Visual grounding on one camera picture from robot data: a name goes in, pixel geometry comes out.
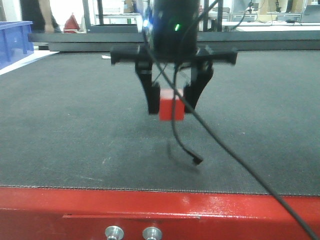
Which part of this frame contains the red object in background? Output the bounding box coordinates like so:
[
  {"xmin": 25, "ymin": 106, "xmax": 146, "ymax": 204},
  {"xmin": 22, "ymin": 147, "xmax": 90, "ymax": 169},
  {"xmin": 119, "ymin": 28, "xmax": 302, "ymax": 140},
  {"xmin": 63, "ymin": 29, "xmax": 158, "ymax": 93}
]
[{"xmin": 63, "ymin": 13, "xmax": 80, "ymax": 34}]

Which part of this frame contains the blue plastic crate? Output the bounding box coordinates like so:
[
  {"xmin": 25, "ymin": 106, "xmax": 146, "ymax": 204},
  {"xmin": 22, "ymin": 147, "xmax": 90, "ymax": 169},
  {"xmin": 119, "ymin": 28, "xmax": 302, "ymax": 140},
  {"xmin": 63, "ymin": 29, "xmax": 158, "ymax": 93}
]
[{"xmin": 0, "ymin": 21, "xmax": 34, "ymax": 69}]

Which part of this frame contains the red magnetic cube block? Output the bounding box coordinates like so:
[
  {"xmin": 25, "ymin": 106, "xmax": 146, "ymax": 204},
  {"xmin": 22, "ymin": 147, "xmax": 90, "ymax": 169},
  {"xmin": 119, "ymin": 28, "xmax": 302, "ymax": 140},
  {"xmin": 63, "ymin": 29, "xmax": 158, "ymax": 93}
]
[{"xmin": 158, "ymin": 88, "xmax": 185, "ymax": 121}]

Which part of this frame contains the dark grey table mat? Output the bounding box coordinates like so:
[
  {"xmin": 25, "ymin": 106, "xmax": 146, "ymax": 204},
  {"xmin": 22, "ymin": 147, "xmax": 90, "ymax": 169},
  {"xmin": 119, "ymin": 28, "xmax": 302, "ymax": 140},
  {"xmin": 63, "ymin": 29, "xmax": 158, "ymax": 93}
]
[{"xmin": 0, "ymin": 51, "xmax": 320, "ymax": 196}]

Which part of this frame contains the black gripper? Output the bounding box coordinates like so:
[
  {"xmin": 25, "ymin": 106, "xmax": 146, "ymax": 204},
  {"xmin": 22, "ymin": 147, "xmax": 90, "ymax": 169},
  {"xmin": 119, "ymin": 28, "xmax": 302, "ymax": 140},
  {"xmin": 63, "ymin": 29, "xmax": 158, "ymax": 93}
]
[{"xmin": 110, "ymin": 0, "xmax": 238, "ymax": 115}]

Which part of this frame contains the long black cable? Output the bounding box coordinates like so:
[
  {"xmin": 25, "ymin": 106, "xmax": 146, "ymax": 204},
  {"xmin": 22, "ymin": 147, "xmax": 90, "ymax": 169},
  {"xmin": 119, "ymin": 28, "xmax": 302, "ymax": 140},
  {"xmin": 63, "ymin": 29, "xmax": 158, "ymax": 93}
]
[{"xmin": 141, "ymin": 0, "xmax": 319, "ymax": 240}]

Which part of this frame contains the right silver bolt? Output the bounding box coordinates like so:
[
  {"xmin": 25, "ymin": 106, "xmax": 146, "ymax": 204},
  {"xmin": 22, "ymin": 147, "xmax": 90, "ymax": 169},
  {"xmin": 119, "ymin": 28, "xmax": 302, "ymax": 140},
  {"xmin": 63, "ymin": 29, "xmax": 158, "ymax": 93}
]
[{"xmin": 142, "ymin": 226, "xmax": 163, "ymax": 240}]

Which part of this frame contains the small white paper scrap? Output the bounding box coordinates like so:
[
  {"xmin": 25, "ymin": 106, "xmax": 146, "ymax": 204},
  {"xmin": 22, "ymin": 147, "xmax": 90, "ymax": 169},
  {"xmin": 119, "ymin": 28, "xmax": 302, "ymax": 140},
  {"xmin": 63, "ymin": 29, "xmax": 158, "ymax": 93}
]
[{"xmin": 101, "ymin": 55, "xmax": 111, "ymax": 60}]

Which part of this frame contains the black metal frame rail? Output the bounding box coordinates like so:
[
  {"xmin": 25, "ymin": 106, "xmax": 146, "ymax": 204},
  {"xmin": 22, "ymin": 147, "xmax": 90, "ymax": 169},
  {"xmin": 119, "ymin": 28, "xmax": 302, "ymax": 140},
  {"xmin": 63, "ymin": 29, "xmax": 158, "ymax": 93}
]
[{"xmin": 28, "ymin": 30, "xmax": 320, "ymax": 52}]

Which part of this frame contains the red metal table frame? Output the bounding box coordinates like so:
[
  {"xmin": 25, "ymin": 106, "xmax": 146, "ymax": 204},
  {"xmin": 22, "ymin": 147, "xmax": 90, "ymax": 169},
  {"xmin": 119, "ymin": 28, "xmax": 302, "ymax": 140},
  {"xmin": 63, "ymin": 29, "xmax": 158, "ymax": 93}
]
[{"xmin": 0, "ymin": 187, "xmax": 308, "ymax": 240}]

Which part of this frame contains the loose black cable with plug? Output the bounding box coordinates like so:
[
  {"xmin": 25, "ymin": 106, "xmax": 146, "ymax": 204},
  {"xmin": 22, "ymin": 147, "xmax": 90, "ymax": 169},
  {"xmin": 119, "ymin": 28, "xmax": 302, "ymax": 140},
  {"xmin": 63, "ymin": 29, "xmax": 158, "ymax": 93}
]
[{"xmin": 170, "ymin": 59, "xmax": 204, "ymax": 166}]

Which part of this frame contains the silver bolt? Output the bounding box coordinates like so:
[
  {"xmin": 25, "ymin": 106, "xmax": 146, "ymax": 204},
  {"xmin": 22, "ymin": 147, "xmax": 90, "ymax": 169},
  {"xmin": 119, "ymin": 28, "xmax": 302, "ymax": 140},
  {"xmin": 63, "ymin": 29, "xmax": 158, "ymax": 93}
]
[
  {"xmin": 142, "ymin": 226, "xmax": 163, "ymax": 240},
  {"xmin": 105, "ymin": 225, "xmax": 125, "ymax": 240}
]

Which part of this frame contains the person in dark clothes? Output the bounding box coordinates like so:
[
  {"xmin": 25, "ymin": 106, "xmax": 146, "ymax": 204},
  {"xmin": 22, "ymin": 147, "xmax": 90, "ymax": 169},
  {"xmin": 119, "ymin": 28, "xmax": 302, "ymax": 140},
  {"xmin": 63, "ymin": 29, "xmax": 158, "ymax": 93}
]
[{"xmin": 19, "ymin": 0, "xmax": 61, "ymax": 34}]

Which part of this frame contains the left silver bolt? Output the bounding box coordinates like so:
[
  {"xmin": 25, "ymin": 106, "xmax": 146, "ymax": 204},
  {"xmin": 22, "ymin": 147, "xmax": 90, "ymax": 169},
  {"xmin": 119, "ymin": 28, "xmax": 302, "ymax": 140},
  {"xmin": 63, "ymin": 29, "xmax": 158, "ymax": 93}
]
[{"xmin": 105, "ymin": 225, "xmax": 125, "ymax": 240}]

